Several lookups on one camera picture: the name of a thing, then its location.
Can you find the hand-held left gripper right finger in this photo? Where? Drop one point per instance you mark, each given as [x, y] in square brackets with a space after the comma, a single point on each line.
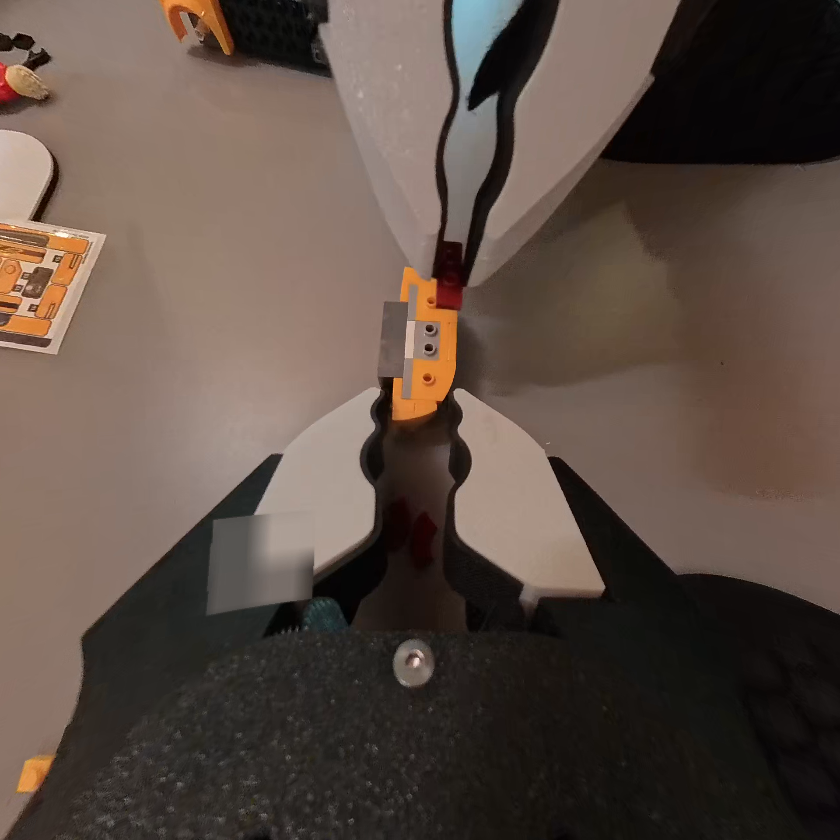
[518, 505]

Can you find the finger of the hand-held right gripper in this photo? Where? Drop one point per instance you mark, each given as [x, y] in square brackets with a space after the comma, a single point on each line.
[394, 98]
[558, 131]

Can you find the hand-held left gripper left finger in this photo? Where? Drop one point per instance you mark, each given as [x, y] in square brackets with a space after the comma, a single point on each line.
[328, 472]

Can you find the red curved lego piece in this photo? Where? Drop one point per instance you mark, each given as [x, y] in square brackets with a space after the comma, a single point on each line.
[400, 525]
[423, 538]

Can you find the black lego car chassis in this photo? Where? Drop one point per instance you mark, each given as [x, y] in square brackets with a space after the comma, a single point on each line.
[275, 33]

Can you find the orange lego bumper assembly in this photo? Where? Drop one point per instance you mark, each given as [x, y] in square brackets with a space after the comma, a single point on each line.
[443, 348]

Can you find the dark red lego plate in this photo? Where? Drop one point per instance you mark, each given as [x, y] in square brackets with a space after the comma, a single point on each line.
[449, 295]

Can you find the red lego minifigure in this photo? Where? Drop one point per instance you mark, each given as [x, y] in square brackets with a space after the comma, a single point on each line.
[23, 82]

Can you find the yellow lego tile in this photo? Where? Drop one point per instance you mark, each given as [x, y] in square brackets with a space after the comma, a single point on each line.
[36, 774]

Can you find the person's black sweater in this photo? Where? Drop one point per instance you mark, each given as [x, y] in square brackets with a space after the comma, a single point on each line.
[787, 689]

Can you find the orange sticker sheet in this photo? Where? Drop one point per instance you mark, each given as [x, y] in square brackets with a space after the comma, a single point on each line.
[46, 289]

